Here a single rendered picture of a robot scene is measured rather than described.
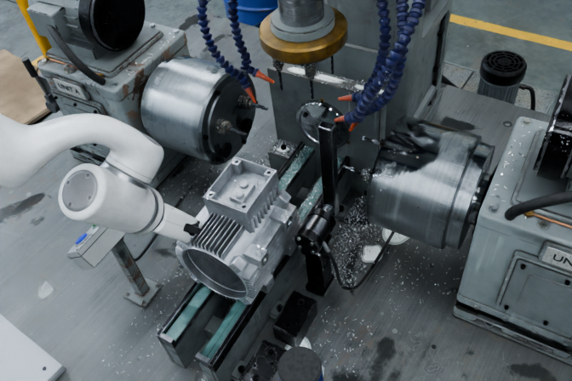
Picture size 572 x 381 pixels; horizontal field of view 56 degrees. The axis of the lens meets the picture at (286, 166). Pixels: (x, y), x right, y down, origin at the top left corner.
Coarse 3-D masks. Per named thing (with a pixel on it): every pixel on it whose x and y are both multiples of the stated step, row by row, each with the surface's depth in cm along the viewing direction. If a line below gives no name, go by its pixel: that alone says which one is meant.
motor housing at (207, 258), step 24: (216, 216) 106; (192, 240) 102; (216, 240) 101; (240, 240) 103; (264, 240) 105; (288, 240) 112; (192, 264) 112; (216, 264) 115; (216, 288) 113; (240, 288) 111
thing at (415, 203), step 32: (416, 128) 108; (448, 128) 109; (384, 160) 106; (416, 160) 104; (448, 160) 102; (480, 160) 102; (384, 192) 106; (416, 192) 103; (448, 192) 101; (480, 192) 105; (384, 224) 112; (416, 224) 106; (448, 224) 103
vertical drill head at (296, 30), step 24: (288, 0) 99; (312, 0) 100; (264, 24) 109; (288, 24) 103; (312, 24) 103; (336, 24) 107; (264, 48) 107; (288, 48) 102; (312, 48) 102; (336, 48) 104; (312, 72) 108; (312, 96) 113
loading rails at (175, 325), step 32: (288, 160) 139; (288, 192) 135; (320, 192) 131; (288, 256) 120; (192, 288) 115; (192, 320) 112; (224, 320) 110; (256, 320) 115; (192, 352) 116; (224, 352) 106
